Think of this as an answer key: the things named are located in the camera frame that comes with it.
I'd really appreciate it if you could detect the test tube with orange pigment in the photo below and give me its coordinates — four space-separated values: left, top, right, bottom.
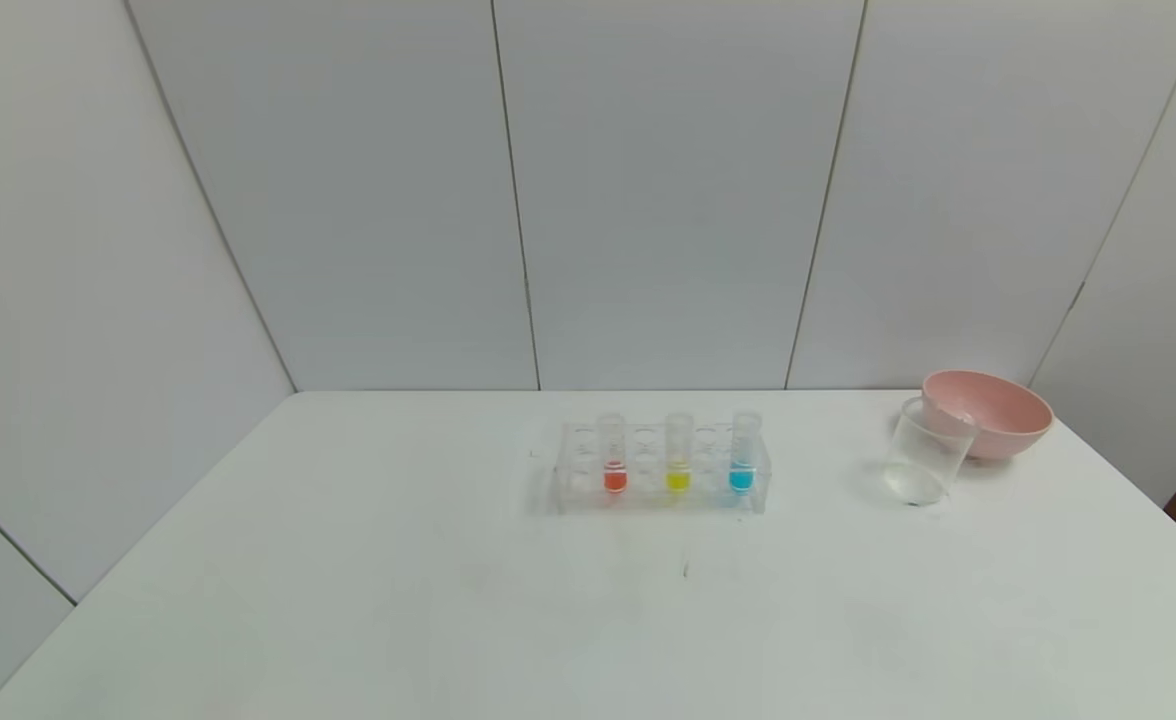
598 411 630 495

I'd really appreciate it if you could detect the test tube with blue pigment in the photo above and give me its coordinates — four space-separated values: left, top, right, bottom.
729 409 763 494

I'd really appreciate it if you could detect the pink bowl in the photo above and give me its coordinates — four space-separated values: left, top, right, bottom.
921 369 1056 463

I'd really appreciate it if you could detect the test tube with yellow pigment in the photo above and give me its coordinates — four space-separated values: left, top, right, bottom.
664 411 695 494

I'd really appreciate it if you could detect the clear glass beaker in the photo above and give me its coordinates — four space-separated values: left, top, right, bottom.
882 396 980 508

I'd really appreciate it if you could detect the clear plastic test tube rack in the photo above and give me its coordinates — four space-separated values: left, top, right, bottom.
553 418 774 516

